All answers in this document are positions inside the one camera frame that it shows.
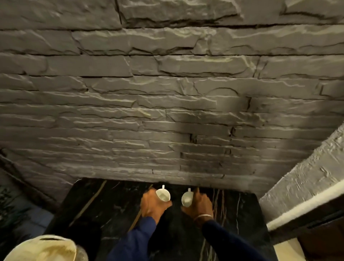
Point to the person's right forearm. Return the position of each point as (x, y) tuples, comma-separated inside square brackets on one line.
[(231, 242)]

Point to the person's left forearm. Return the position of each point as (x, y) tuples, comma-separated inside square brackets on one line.
[(134, 240)]

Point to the person's right hand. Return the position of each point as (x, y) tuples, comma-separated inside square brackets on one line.
[(201, 207)]

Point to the dark wooden cabinet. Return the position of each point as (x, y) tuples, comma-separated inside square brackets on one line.
[(311, 231)]

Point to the person's left thumb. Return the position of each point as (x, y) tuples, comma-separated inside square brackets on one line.
[(165, 205)]

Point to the silver bangle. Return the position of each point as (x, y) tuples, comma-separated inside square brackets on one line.
[(203, 216)]

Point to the white cup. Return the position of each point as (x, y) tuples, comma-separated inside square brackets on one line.
[(187, 199), (163, 194)]

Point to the person's right thumb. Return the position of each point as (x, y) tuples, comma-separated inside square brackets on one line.
[(187, 208)]

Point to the person's left hand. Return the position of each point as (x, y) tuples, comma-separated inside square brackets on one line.
[(151, 207)]

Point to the beige cap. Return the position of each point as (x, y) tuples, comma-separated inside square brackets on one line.
[(43, 248)]

